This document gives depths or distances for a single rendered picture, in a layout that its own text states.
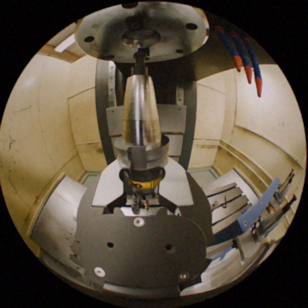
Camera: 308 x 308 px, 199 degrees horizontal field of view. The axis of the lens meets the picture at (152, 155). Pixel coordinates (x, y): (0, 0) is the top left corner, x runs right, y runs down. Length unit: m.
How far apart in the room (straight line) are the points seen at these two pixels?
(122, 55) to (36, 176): 1.05
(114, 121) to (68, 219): 0.91
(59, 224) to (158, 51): 1.09
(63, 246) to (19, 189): 0.55
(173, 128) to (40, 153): 1.18
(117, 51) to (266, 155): 1.08
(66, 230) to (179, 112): 1.23
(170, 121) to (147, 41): 0.46
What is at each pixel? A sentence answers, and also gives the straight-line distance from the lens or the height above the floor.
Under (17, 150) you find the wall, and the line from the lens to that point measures 1.02.
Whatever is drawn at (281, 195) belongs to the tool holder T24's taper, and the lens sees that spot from 0.46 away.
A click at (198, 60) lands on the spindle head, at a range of 0.41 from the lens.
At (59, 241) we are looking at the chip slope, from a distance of 1.00.
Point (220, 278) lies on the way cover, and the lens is 0.86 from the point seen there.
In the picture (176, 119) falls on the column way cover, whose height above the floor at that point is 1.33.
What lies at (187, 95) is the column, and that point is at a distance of 0.63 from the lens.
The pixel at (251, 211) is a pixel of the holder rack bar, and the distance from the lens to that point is 0.27.
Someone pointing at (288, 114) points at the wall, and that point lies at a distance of 1.03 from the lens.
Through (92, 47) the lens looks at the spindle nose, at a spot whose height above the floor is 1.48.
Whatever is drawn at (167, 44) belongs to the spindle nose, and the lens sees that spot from 0.15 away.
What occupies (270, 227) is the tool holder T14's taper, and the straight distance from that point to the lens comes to 0.26.
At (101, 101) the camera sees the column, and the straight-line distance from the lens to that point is 0.65.
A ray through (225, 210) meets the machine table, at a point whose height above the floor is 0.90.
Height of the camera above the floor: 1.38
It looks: 29 degrees down
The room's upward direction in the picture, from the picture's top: 1 degrees counter-clockwise
